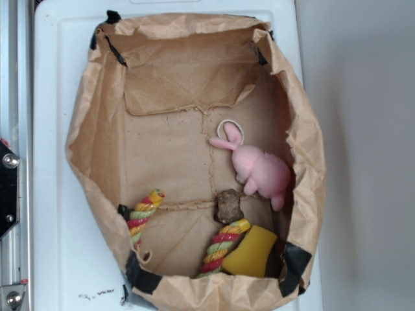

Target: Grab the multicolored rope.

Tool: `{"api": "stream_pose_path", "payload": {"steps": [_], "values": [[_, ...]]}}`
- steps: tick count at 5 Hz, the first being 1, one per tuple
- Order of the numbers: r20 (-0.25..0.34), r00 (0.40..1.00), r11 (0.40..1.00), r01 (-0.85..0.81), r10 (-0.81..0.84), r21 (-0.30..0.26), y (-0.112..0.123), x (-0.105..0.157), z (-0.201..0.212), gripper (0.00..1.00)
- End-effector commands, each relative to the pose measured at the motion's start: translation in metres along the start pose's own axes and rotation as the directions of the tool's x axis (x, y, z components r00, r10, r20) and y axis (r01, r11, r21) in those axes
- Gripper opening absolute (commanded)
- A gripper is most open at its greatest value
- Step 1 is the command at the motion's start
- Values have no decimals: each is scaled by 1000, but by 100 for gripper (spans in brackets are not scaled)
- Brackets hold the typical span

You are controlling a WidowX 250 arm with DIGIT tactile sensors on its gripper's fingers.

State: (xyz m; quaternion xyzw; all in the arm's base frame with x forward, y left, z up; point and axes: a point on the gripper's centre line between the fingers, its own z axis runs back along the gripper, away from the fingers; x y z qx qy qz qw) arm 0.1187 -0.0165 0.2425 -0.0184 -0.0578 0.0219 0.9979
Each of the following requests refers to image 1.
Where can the pink plush bunny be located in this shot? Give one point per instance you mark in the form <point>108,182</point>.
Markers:
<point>258,171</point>

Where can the black metal bracket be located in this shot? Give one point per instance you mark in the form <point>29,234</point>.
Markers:
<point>9,187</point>

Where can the yellow plastic cup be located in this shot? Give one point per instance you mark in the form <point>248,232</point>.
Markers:
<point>251,255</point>

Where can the aluminium frame rail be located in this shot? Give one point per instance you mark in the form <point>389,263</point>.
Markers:
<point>17,22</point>

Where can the brown rock lump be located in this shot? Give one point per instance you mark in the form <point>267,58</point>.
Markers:
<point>228,207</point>

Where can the brown paper bag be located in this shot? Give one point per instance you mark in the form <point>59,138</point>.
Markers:
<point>153,92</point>

